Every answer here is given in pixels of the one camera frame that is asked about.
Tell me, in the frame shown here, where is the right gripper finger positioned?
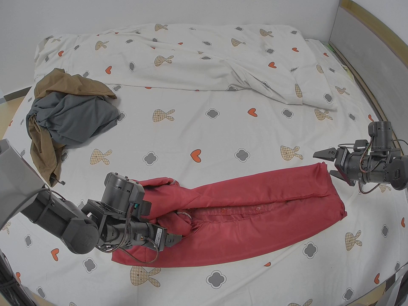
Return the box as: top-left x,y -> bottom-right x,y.
314,149 -> 338,162
330,170 -> 350,184

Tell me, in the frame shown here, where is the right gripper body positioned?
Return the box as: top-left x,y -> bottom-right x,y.
334,147 -> 372,188

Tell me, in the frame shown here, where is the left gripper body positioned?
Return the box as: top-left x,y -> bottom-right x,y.
129,222 -> 169,252

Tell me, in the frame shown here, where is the red shirt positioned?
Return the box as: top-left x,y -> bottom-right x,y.
112,163 -> 348,268

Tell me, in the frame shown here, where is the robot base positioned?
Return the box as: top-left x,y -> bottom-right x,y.
384,268 -> 408,306

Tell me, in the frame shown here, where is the grey garment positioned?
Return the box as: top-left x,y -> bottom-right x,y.
25,94 -> 119,149

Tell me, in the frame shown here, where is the white printed quilt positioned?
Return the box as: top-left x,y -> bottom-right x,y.
33,23 -> 338,111

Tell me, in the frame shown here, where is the brown garment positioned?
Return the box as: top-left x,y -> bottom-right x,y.
29,68 -> 118,188

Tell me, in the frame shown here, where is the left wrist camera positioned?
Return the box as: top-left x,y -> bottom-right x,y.
129,199 -> 152,220

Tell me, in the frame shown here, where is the black cable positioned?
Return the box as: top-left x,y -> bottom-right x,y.
0,186 -> 49,226

